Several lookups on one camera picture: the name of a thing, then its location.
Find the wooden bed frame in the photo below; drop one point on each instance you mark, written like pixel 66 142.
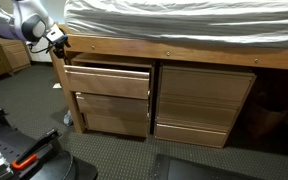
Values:
pixel 177 51

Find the wooden drawer cabinet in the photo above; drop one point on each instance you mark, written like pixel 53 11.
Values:
pixel 200 105
pixel 111 124

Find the right wooden drawer cabinet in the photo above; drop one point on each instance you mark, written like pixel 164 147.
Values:
pixel 200 105

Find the left wooden drawer cabinet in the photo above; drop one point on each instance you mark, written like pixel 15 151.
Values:
pixel 111 124

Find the orange clamp near left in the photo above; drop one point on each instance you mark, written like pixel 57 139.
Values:
pixel 23 164

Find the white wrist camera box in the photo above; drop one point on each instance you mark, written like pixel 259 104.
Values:
pixel 55 35

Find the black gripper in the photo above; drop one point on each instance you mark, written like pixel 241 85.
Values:
pixel 59 50

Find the white striped mattress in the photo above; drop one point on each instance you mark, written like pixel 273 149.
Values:
pixel 261 23

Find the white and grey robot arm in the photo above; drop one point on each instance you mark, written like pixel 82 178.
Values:
pixel 30 22

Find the wooden drawer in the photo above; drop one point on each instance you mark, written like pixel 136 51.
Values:
pixel 127 109
pixel 104 81

